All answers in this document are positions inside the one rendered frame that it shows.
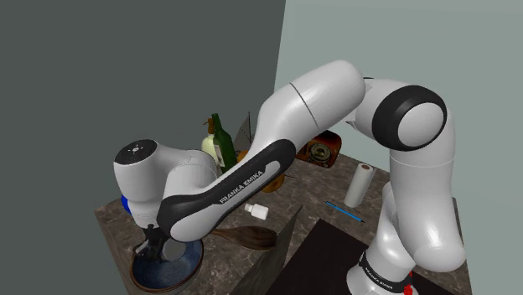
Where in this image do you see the green glass bottle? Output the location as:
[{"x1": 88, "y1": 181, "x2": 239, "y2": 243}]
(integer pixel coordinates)
[{"x1": 210, "y1": 112, "x2": 239, "y2": 175}]

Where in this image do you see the pale yellow dispenser bottle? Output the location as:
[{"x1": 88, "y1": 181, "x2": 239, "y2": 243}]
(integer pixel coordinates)
[{"x1": 200, "y1": 117, "x2": 222, "y2": 165}]

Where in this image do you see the blue pen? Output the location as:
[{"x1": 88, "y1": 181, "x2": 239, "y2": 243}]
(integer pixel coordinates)
[{"x1": 324, "y1": 199, "x2": 366, "y2": 225}]

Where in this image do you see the blue bowl with brown rim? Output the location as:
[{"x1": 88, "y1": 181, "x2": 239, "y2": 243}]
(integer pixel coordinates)
[{"x1": 129, "y1": 238, "x2": 205, "y2": 293}]

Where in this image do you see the dark robot stand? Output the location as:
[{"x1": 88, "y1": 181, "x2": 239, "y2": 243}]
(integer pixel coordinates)
[{"x1": 265, "y1": 218, "x2": 455, "y2": 295}]

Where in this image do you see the brown wooden radio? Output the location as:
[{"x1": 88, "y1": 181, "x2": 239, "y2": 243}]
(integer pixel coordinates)
[{"x1": 294, "y1": 130, "x2": 343, "y2": 169}]

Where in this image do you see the grey triangular sheet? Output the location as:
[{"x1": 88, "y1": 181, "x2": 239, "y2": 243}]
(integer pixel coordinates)
[{"x1": 232, "y1": 111, "x2": 255, "y2": 153}]

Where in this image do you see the grey stone triangular panel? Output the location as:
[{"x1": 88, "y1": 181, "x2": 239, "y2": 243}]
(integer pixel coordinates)
[{"x1": 228, "y1": 204, "x2": 304, "y2": 295}]

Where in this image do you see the small white bottle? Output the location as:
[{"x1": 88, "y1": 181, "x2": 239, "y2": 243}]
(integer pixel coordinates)
[{"x1": 244, "y1": 203, "x2": 270, "y2": 220}]

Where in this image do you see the brown wooden spoon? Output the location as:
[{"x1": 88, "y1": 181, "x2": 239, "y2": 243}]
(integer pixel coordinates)
[{"x1": 210, "y1": 225, "x2": 279, "y2": 251}]

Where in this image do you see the white paper towel roll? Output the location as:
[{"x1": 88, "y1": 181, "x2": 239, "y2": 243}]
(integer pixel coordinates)
[{"x1": 343, "y1": 163, "x2": 376, "y2": 209}]

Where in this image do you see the orange brown bowl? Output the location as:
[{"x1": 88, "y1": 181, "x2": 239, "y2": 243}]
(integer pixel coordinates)
[{"x1": 236, "y1": 149, "x2": 287, "y2": 194}]

